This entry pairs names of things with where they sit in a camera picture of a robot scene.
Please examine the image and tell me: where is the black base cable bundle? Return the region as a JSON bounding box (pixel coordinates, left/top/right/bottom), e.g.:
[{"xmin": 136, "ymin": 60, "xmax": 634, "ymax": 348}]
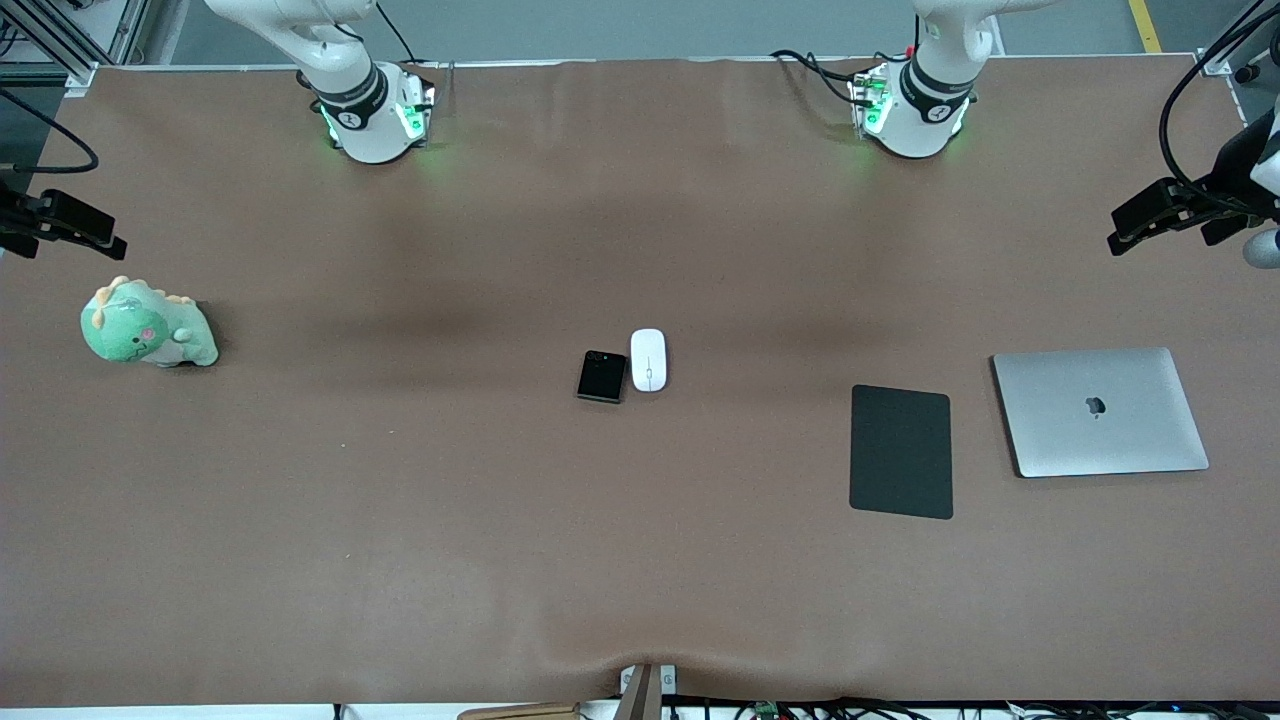
[{"xmin": 769, "ymin": 47, "xmax": 913, "ymax": 107}]

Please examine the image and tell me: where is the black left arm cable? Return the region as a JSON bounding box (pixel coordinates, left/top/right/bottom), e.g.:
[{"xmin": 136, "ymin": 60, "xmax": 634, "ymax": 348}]
[{"xmin": 1158, "ymin": 0, "xmax": 1280, "ymax": 191}]

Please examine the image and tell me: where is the aluminium frame profile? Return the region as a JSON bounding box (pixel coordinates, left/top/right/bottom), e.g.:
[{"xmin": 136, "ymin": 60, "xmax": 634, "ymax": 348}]
[
  {"xmin": 0, "ymin": 0, "xmax": 153, "ymax": 97},
  {"xmin": 1200, "ymin": 0, "xmax": 1280, "ymax": 123}
]

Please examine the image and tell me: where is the green dinosaur plush toy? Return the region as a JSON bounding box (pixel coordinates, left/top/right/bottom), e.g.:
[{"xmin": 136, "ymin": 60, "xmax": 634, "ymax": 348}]
[{"xmin": 80, "ymin": 275, "xmax": 220, "ymax": 369}]

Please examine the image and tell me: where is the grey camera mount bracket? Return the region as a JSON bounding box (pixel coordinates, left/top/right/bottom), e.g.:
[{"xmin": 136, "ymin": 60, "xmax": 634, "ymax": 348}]
[{"xmin": 617, "ymin": 662, "xmax": 678, "ymax": 720}]

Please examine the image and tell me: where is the silver closed laptop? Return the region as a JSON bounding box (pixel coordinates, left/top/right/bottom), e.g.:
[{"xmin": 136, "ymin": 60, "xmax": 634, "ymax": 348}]
[{"xmin": 991, "ymin": 346, "xmax": 1211, "ymax": 479}]

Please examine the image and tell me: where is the black flip phone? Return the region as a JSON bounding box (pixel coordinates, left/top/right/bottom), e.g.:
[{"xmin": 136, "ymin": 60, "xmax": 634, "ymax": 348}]
[{"xmin": 576, "ymin": 349, "xmax": 628, "ymax": 405}]

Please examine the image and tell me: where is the brown wooden board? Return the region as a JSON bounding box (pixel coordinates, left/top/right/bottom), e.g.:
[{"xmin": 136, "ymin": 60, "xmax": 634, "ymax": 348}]
[{"xmin": 457, "ymin": 702, "xmax": 582, "ymax": 720}]

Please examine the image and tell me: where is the white computer mouse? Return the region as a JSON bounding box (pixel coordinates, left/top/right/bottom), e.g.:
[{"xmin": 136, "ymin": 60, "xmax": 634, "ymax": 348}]
[{"xmin": 629, "ymin": 328, "xmax": 669, "ymax": 393}]

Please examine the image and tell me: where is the black mouse pad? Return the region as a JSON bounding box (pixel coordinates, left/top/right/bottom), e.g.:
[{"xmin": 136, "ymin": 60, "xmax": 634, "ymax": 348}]
[{"xmin": 849, "ymin": 384, "xmax": 954, "ymax": 521}]

